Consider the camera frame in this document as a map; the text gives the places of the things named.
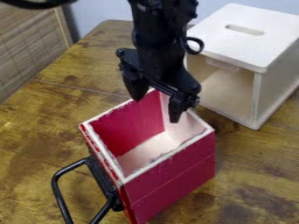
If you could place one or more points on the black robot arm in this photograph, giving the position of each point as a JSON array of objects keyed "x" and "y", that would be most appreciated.
[{"x": 161, "y": 19}]

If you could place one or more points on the red wooden drawer box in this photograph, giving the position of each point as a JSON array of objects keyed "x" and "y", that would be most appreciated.
[{"x": 155, "y": 160}]

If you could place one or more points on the black metal drawer handle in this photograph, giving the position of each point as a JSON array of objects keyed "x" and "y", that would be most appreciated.
[{"x": 81, "y": 186}]

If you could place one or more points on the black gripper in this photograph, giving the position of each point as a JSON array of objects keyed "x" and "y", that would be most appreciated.
[{"x": 153, "y": 65}]

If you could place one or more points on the light wooden cabinet frame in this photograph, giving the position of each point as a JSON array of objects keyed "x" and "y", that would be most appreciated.
[{"x": 248, "y": 65}]

